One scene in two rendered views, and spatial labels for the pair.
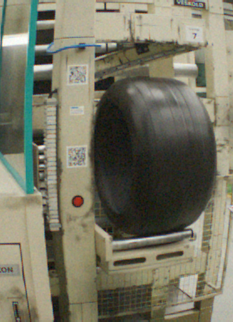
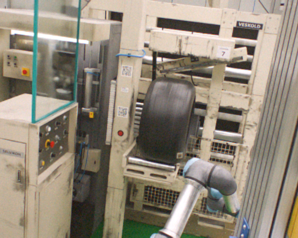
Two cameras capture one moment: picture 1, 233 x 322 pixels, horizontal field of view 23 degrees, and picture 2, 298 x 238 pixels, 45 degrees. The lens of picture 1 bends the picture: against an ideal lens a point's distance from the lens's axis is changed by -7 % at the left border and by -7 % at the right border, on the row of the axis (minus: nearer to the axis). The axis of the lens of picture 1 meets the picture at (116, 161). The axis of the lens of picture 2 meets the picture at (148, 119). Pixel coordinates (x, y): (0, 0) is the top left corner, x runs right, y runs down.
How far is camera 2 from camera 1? 131 cm
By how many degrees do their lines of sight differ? 30
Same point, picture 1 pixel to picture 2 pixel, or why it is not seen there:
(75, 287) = (112, 177)
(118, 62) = (179, 65)
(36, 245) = (33, 146)
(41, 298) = (32, 172)
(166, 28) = (203, 47)
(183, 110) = (170, 101)
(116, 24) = (171, 41)
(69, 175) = (118, 120)
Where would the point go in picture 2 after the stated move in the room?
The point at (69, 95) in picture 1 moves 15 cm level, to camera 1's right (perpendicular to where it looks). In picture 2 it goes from (121, 81) to (140, 85)
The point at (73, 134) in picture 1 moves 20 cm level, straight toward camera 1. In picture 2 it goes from (121, 100) to (105, 105)
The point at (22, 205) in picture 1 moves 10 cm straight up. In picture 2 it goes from (29, 127) to (30, 109)
